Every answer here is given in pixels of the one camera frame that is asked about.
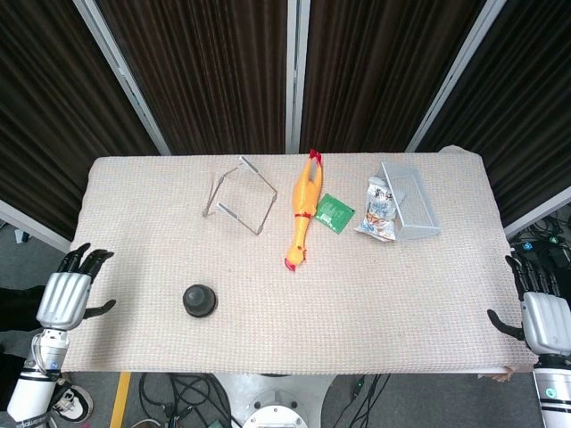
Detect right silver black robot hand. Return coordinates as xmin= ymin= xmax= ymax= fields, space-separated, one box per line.
xmin=485 ymin=253 xmax=571 ymax=356

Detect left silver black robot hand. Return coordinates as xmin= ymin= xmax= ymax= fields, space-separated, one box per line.
xmin=35 ymin=243 xmax=117 ymax=332

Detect black faceted cup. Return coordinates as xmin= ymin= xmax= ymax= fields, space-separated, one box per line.
xmin=181 ymin=283 xmax=219 ymax=317

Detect person leg black trousers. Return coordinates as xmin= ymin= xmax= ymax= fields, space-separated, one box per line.
xmin=0 ymin=284 xmax=46 ymax=358

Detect black device with green lights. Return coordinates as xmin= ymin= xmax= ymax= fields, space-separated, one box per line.
xmin=512 ymin=238 xmax=571 ymax=268

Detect black white sneaker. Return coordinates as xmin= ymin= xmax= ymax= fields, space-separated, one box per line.
xmin=51 ymin=385 xmax=95 ymax=421

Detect yellow floor tape strip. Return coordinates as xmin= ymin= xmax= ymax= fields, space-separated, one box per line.
xmin=109 ymin=372 xmax=133 ymax=428

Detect dark brown curtain panel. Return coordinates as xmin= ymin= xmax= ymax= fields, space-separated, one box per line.
xmin=414 ymin=0 xmax=571 ymax=224
xmin=0 ymin=0 xmax=161 ymax=242
xmin=301 ymin=0 xmax=487 ymax=155
xmin=95 ymin=0 xmax=289 ymax=155

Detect white printed snack bag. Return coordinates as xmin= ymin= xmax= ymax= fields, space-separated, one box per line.
xmin=354 ymin=177 xmax=398 ymax=243

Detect beige woven tablecloth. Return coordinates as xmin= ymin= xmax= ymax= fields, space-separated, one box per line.
xmin=60 ymin=144 xmax=539 ymax=375

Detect green foil packet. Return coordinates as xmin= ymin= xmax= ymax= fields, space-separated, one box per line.
xmin=314 ymin=193 xmax=357 ymax=234

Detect yellow rubber chicken toy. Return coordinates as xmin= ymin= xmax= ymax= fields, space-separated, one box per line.
xmin=284 ymin=149 xmax=326 ymax=272

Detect grey aluminium frame rail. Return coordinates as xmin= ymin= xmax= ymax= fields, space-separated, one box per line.
xmin=503 ymin=185 xmax=571 ymax=240
xmin=0 ymin=198 xmax=72 ymax=251

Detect black floor cable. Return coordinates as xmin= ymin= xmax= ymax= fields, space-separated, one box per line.
xmin=137 ymin=373 xmax=233 ymax=428
xmin=327 ymin=373 xmax=389 ymax=428

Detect metal wire phone stand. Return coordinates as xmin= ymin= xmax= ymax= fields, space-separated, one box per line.
xmin=203 ymin=155 xmax=279 ymax=235

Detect grey aluminium frame post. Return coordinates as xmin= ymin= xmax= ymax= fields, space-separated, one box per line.
xmin=404 ymin=0 xmax=508 ymax=152
xmin=285 ymin=0 xmax=311 ymax=155
xmin=73 ymin=0 xmax=173 ymax=156

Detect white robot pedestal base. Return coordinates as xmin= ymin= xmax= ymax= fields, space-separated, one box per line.
xmin=213 ymin=373 xmax=335 ymax=428

